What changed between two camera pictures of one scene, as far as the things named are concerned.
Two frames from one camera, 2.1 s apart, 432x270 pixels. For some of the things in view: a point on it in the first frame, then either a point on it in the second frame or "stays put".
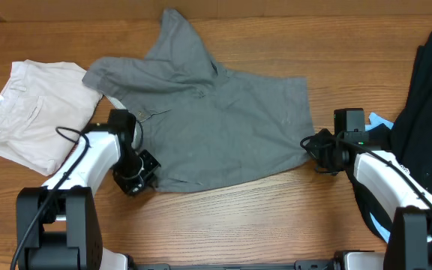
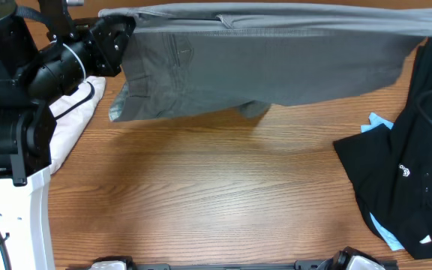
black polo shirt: x=423 y=137 stays put
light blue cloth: x=376 y=120 stays put
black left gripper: x=137 y=187 → x=107 y=53
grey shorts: x=199 y=122 → x=208 y=59
